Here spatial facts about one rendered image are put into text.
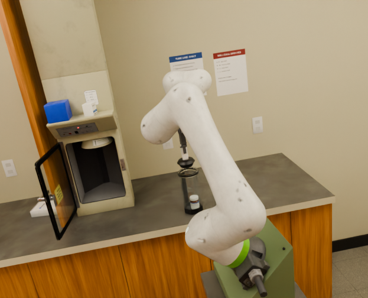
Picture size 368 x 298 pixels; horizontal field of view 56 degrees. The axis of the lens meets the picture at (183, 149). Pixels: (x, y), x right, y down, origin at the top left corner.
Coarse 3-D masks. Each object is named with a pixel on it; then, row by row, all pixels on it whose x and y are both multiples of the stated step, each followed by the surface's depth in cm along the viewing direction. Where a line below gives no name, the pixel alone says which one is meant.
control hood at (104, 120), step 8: (104, 112) 174; (112, 112) 172; (72, 120) 167; (80, 120) 167; (88, 120) 168; (96, 120) 169; (104, 120) 170; (112, 120) 172; (48, 128) 168; (56, 128) 169; (104, 128) 177; (112, 128) 179; (56, 136) 175; (72, 136) 178
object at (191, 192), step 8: (192, 168) 180; (192, 176) 172; (184, 184) 175; (192, 184) 174; (184, 192) 177; (192, 192) 175; (184, 200) 179; (192, 200) 177; (200, 200) 180; (192, 208) 178
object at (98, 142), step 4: (88, 140) 186; (92, 140) 185; (96, 140) 186; (100, 140) 186; (104, 140) 187; (108, 140) 189; (112, 140) 193; (84, 144) 187; (88, 144) 186; (92, 144) 185; (96, 144) 185; (100, 144) 186; (104, 144) 187; (88, 148) 186
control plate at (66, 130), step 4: (84, 124) 170; (88, 124) 171; (92, 124) 172; (60, 128) 169; (64, 128) 170; (68, 128) 171; (72, 128) 171; (76, 128) 172; (80, 128) 173; (84, 128) 174; (88, 128) 174; (92, 128) 175; (96, 128) 176; (60, 132) 173; (64, 132) 173; (68, 132) 174; (72, 132) 175; (80, 132) 176; (84, 132) 177; (88, 132) 178; (60, 136) 176; (64, 136) 176
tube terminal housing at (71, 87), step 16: (48, 80) 171; (64, 80) 172; (80, 80) 173; (96, 80) 174; (48, 96) 173; (64, 96) 174; (80, 96) 175; (112, 96) 183; (80, 112) 177; (64, 144) 181; (128, 176) 193; (128, 192) 194; (80, 208) 194; (96, 208) 195; (112, 208) 196
